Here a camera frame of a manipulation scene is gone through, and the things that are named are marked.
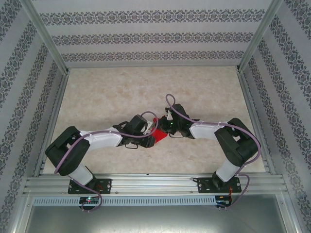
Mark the red paper sheet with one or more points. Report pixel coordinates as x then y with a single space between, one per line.
160 136

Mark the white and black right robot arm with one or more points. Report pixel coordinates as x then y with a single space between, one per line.
204 129

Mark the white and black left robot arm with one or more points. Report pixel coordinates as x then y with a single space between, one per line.
107 140

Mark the grey metal sheet panel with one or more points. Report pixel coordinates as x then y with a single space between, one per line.
155 218

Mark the aluminium mounting rail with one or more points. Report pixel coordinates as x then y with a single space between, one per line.
155 182

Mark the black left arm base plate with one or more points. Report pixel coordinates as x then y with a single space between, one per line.
107 185

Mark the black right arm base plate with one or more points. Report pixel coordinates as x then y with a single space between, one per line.
205 185

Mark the aluminium table side rail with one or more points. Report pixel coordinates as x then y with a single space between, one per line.
53 121
255 121

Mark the aluminium frame post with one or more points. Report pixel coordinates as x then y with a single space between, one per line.
47 36
259 36

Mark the aluminium frame side beam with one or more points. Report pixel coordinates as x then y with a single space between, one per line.
292 218
20 218

